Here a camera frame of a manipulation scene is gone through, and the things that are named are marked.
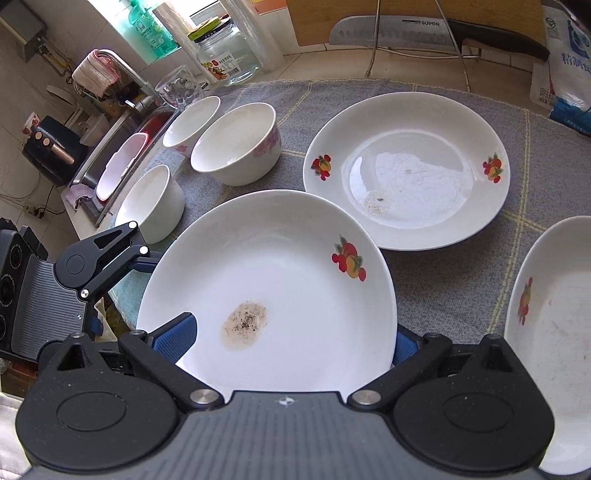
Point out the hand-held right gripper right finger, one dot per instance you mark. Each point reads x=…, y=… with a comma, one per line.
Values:
x=405, y=344

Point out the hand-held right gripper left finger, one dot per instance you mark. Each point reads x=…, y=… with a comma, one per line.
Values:
x=178, y=334

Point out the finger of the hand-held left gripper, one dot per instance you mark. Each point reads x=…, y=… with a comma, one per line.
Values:
x=117, y=258

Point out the white plate with food stain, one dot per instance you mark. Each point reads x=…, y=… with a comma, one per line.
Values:
x=286, y=277

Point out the white fruit print plate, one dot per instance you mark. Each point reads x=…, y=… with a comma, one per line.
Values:
x=415, y=175
x=558, y=350

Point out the white bowl pink flowers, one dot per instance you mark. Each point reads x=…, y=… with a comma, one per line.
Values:
x=231, y=147
x=189, y=122

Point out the teal cloth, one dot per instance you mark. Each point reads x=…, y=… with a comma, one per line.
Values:
x=129, y=293

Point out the grey checked table mat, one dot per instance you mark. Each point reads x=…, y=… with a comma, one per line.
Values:
x=438, y=286

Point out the purple cloth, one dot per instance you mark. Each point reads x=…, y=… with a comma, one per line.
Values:
x=81, y=194

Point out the white pink basin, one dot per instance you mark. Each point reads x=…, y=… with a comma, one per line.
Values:
x=120, y=168

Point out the stainless steel sink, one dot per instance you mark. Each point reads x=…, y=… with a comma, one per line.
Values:
x=99, y=154

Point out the black air fryer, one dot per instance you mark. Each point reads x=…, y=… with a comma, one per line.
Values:
x=51, y=152

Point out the red basin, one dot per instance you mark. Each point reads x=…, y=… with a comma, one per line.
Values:
x=157, y=127

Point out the clear glass cup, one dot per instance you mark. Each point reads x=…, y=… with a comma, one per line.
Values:
x=178, y=87

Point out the steel faucet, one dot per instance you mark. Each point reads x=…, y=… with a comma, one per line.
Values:
x=136, y=76

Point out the pink white dish rag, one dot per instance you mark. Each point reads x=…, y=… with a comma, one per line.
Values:
x=94, y=74

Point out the glass jar green lid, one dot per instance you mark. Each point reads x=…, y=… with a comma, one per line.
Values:
x=228, y=55

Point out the green dish soap bottle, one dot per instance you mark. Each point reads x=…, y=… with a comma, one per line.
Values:
x=147, y=27

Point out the thin plastic wrap roll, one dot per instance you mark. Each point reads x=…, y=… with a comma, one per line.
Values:
x=173, y=21

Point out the thick clear plastic roll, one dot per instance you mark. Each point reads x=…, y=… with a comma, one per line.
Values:
x=254, y=32

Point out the white blue salt bag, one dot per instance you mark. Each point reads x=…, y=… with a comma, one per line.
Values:
x=568, y=69

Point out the bamboo cutting board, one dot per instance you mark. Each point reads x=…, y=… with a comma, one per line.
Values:
x=332, y=18

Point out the grey wall box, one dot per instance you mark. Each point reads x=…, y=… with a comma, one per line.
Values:
x=21, y=27

